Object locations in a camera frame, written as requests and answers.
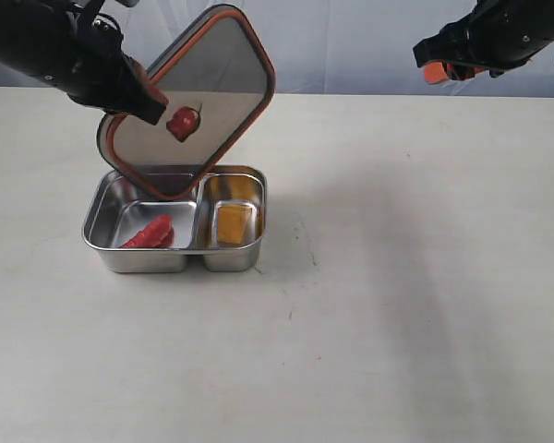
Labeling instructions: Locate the yellow toy cheese wedge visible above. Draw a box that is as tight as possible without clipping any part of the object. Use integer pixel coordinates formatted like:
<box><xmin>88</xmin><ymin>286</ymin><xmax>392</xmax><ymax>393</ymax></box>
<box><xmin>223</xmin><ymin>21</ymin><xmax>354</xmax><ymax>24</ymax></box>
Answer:
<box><xmin>216</xmin><ymin>204</ymin><xmax>252</xmax><ymax>245</ymax></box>

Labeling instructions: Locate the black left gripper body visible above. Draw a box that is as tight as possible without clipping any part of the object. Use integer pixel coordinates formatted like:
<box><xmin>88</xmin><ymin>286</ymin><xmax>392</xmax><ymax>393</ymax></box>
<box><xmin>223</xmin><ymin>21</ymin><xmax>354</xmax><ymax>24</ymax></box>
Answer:
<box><xmin>0</xmin><ymin>1</ymin><xmax>166</xmax><ymax>125</ymax></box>

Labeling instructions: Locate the dark transparent box lid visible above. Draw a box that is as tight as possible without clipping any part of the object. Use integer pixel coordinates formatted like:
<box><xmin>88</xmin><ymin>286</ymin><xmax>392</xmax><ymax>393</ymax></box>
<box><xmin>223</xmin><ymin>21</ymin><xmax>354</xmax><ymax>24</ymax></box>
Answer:
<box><xmin>97</xmin><ymin>4</ymin><xmax>275</xmax><ymax>201</ymax></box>

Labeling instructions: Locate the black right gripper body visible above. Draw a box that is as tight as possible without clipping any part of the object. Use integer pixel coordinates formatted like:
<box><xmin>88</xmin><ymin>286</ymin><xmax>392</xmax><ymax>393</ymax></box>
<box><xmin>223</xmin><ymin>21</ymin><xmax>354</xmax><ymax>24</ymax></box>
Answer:
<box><xmin>413</xmin><ymin>1</ymin><xmax>554</xmax><ymax>69</ymax></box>

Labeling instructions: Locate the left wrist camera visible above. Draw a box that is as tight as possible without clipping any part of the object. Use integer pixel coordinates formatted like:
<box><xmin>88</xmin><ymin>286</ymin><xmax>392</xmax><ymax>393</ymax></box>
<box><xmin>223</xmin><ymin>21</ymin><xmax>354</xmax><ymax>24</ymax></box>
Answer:
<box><xmin>99</xmin><ymin>0</ymin><xmax>140</xmax><ymax>26</ymax></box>

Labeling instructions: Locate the stainless steel lunch box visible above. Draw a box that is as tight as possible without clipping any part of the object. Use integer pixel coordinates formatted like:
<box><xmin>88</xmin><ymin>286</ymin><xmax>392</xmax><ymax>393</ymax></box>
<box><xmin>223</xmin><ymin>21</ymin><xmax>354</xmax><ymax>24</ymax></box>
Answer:
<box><xmin>82</xmin><ymin>165</ymin><xmax>267</xmax><ymax>273</ymax></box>

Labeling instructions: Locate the blue-grey backdrop cloth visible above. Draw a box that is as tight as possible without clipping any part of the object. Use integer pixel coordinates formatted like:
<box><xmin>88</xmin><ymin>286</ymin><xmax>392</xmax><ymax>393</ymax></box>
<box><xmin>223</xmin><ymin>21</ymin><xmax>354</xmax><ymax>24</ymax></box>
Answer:
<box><xmin>0</xmin><ymin>0</ymin><xmax>554</xmax><ymax>100</ymax></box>

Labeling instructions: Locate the red toy sausage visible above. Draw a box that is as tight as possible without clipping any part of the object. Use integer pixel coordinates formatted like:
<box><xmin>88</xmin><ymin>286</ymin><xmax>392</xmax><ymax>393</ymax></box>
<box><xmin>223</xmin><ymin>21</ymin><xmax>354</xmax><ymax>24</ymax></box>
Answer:
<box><xmin>121</xmin><ymin>215</ymin><xmax>175</xmax><ymax>248</ymax></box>

